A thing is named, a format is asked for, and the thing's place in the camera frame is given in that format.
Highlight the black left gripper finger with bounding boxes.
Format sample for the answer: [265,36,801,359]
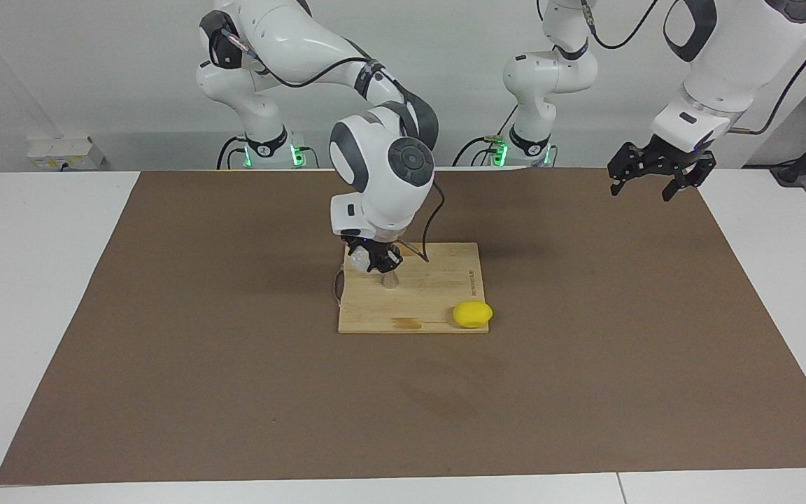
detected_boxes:
[662,155,717,202]
[608,142,649,197]

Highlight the wooden cutting board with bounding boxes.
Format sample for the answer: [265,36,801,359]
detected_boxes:
[333,242,490,335]

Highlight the yellow lemon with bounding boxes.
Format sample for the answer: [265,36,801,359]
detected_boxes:
[453,300,494,328]

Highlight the brown paper table mat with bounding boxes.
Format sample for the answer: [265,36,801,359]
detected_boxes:
[0,167,806,485]

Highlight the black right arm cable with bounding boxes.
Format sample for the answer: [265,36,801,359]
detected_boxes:
[221,28,446,265]

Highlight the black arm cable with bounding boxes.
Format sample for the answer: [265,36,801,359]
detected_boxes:
[581,0,806,136]
[221,28,446,265]

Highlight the black left base cables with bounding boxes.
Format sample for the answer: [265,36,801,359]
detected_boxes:
[453,105,517,167]

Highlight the black base cables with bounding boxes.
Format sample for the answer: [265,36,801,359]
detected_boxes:
[453,105,517,167]
[218,136,248,170]

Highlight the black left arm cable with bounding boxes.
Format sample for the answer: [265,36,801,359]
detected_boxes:
[581,0,806,136]

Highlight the black right base cables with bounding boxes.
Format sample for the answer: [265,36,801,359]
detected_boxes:
[218,136,248,170]

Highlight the white wall power box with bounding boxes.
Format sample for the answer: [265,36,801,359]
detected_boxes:
[27,138,106,171]

